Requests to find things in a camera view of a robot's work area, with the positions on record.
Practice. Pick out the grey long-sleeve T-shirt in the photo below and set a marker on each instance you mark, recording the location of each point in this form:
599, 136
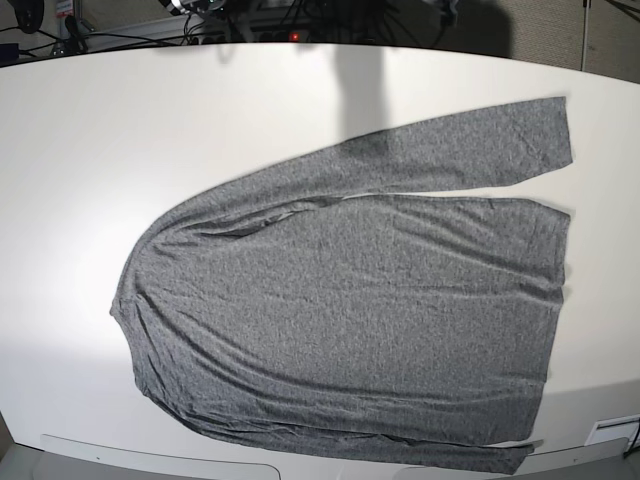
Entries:
357, 302

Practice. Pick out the black power strip red light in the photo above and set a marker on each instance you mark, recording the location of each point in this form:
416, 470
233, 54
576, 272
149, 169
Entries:
277, 36

